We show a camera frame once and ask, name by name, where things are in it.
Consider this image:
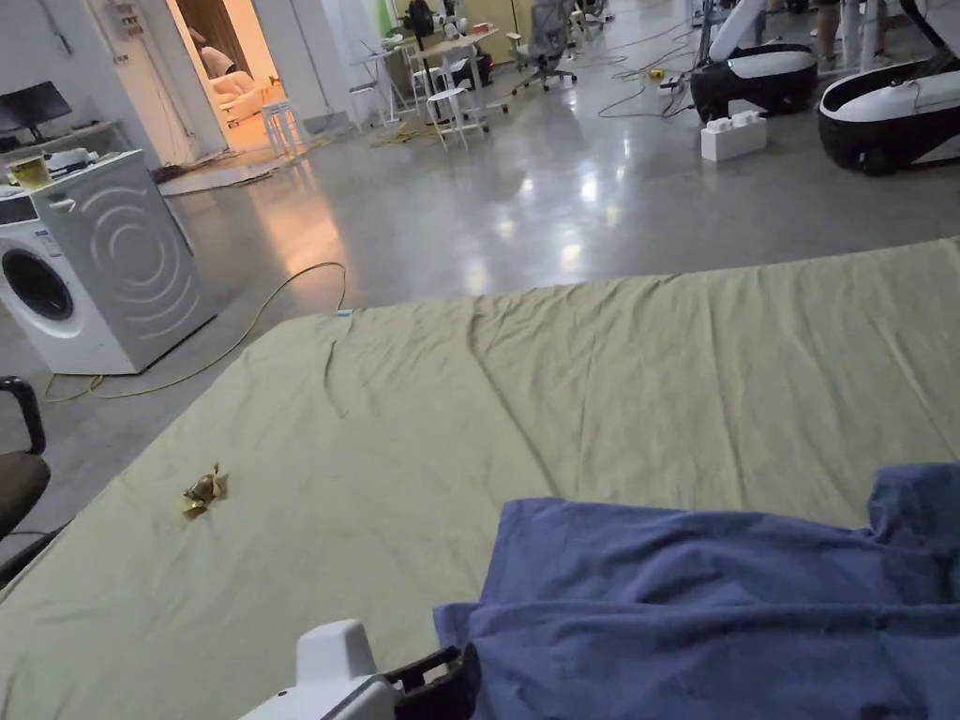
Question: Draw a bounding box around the cream sofa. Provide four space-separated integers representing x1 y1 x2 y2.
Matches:
198 44 280 115

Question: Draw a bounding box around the black and white robot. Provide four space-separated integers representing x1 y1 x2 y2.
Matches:
689 0 819 126
817 0 960 178

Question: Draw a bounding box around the white washing machine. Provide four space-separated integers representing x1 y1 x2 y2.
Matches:
0 148 219 377

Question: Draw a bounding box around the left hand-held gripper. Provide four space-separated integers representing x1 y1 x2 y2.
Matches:
238 619 483 720

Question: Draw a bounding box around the white table with clutter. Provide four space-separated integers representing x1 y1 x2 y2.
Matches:
363 24 502 130

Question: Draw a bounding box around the white round stool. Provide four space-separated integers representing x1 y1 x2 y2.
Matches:
424 86 490 153
260 100 310 159

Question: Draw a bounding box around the black office chair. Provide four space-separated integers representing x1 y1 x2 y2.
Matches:
0 376 53 543

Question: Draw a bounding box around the blue shirt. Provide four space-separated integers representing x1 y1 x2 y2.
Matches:
433 462 960 720

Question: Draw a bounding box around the grey mesh office chair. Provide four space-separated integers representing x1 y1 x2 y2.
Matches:
505 0 579 96

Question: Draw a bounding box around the desk with black monitor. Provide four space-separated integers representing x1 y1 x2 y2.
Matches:
0 81 126 175

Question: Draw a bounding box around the white block-shaped box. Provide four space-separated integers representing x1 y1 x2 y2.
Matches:
700 110 770 163

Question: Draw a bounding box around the bed with pale green sheet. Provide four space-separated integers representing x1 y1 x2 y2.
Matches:
0 235 960 720

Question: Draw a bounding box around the yellow floor cable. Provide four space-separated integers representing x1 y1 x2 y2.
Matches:
42 262 349 402

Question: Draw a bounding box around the crumpled gold foil wrapper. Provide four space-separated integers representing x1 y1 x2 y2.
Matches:
182 461 231 519

